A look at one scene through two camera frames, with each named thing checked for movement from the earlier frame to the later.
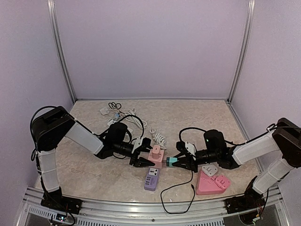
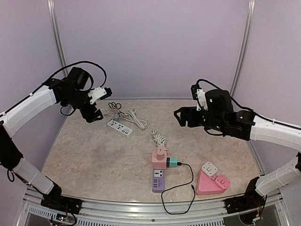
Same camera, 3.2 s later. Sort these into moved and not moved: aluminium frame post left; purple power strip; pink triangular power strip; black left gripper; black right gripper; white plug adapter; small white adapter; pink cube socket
Moved: black left gripper; pink cube socket; black right gripper; small white adapter; purple power strip
Not moved: aluminium frame post left; pink triangular power strip; white plug adapter
